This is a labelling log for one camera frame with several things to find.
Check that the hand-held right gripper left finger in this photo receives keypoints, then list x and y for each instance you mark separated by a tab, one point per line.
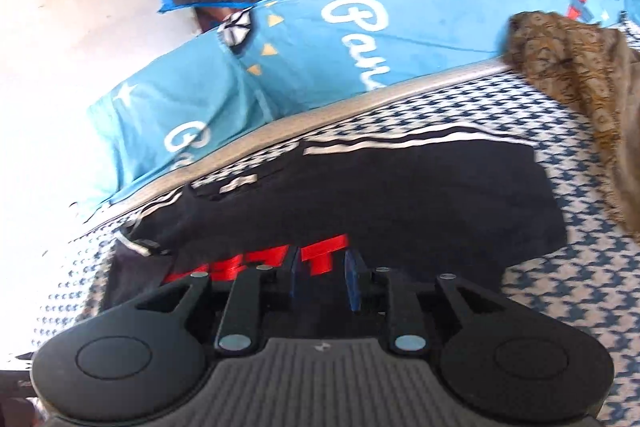
294	279

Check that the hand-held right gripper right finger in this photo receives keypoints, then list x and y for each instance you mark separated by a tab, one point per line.
352	282

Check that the black t-shirt red print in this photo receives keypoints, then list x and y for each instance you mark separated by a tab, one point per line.
400	197

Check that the houndstooth bed mat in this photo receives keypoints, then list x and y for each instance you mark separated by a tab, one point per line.
575	307

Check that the brown patterned blanket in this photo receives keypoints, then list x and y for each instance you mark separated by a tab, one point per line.
585	72

